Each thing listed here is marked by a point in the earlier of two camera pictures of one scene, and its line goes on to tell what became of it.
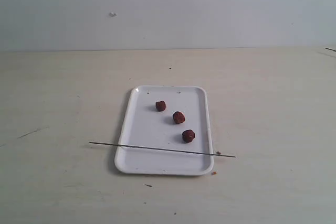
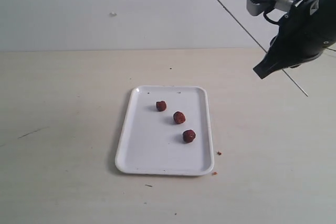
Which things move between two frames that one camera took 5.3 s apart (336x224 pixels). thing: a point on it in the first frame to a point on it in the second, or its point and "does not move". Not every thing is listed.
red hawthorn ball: [188, 136] does not move
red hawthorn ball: [178, 117] does not move
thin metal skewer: [162, 149] to [286, 72]
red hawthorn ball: [160, 106] does not move
